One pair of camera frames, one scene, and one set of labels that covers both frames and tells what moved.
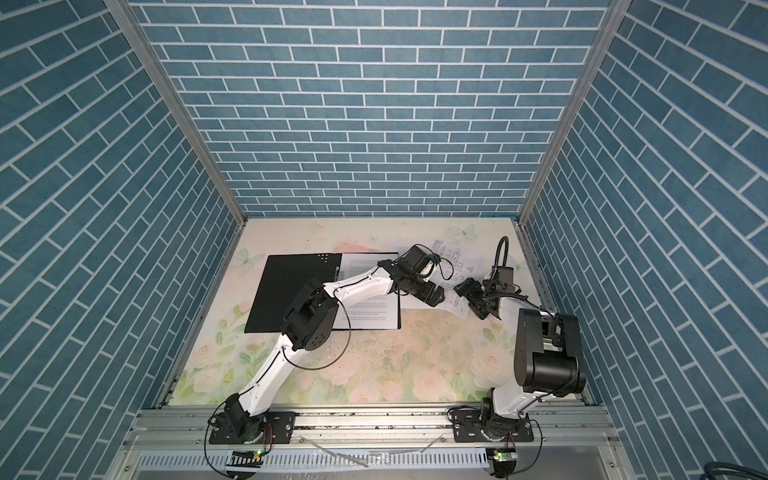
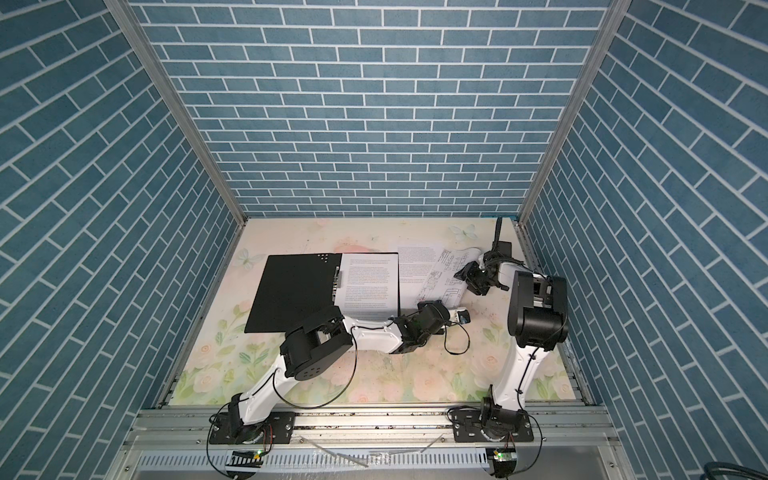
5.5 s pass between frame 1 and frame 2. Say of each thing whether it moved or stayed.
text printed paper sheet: stayed
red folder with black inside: stayed
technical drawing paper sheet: moved
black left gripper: moved
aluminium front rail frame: stayed
